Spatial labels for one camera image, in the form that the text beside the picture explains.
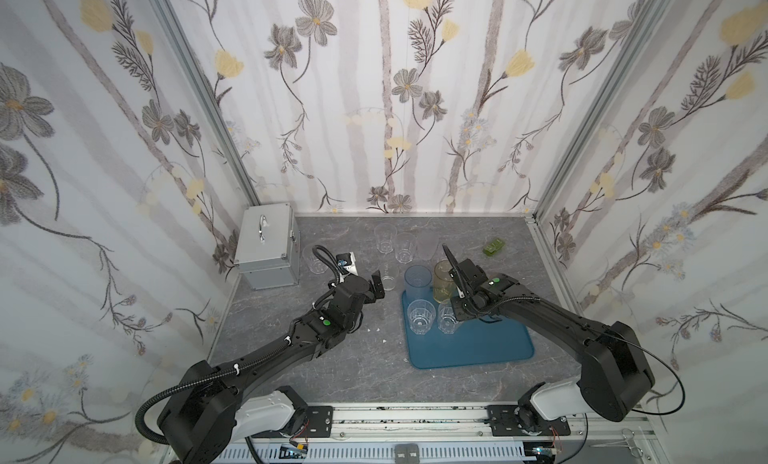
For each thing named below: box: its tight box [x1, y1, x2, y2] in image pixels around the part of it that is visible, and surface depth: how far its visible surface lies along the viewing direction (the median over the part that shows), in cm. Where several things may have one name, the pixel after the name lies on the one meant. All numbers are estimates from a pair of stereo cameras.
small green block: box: [483, 238, 506, 256], surface depth 112 cm
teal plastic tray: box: [402, 290, 535, 369], surface depth 90 cm
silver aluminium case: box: [235, 202, 300, 290], surface depth 95 cm
